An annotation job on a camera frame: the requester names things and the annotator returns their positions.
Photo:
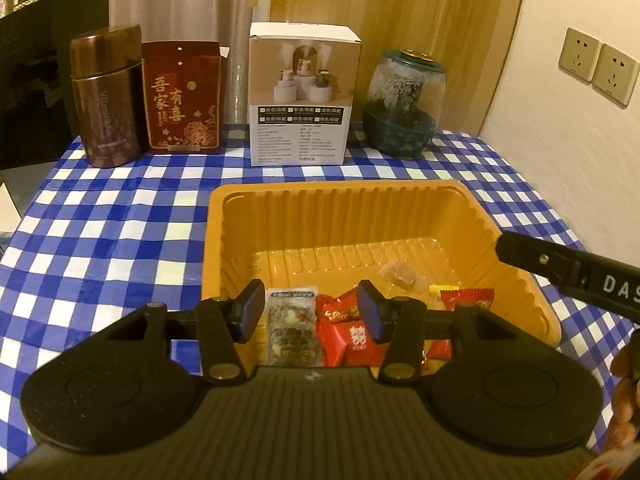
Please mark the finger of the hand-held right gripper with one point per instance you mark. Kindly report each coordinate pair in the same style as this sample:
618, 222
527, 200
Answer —
540, 260

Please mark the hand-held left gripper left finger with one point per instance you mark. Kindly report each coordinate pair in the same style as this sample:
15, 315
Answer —
252, 310

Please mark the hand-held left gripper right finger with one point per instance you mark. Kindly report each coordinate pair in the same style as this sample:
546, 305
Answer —
370, 310

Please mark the crinkled red candy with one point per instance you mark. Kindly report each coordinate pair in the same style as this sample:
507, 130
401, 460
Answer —
337, 312

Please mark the large red snack packet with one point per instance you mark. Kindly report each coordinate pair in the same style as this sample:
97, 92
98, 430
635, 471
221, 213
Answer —
355, 342

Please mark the clear snack packet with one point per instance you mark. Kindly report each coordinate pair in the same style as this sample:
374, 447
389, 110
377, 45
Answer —
292, 327

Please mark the brown candy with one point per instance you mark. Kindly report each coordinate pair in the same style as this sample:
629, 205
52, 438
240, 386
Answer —
399, 276

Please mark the small red candy packet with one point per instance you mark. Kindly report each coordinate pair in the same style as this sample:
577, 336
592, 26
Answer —
475, 300

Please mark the orange plastic tray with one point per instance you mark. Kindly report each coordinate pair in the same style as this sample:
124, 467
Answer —
350, 225

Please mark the person's right hand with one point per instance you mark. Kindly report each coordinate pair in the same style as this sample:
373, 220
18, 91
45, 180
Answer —
625, 405

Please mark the blue checkered tablecloth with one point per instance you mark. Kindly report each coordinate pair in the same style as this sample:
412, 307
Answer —
125, 220

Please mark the dark green glass jar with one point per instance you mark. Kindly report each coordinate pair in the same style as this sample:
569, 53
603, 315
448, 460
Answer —
402, 100

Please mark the white cardboard product box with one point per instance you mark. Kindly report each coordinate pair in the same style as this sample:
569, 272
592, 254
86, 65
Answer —
300, 95

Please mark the red patterned tin box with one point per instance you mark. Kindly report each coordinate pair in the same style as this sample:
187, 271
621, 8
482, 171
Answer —
182, 100

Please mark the brown metal canister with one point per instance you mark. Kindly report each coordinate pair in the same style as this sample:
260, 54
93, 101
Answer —
107, 95

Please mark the beige wall socket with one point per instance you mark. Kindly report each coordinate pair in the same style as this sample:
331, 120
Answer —
616, 74
579, 54

